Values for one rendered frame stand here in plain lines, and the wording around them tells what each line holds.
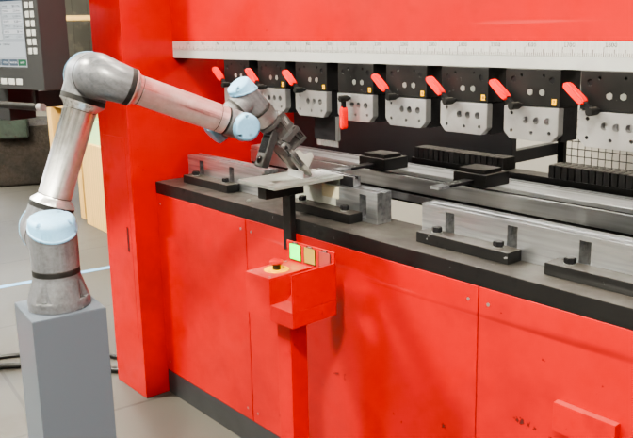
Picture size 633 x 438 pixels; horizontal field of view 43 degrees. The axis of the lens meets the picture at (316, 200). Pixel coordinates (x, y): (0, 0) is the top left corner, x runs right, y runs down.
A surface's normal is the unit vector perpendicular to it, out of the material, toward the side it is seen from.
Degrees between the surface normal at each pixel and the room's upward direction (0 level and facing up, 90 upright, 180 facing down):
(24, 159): 90
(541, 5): 90
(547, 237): 90
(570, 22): 90
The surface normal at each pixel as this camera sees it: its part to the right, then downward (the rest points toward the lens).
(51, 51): 0.80, 0.11
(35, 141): 0.26, 0.20
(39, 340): 0.55, 0.17
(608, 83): -0.77, 0.15
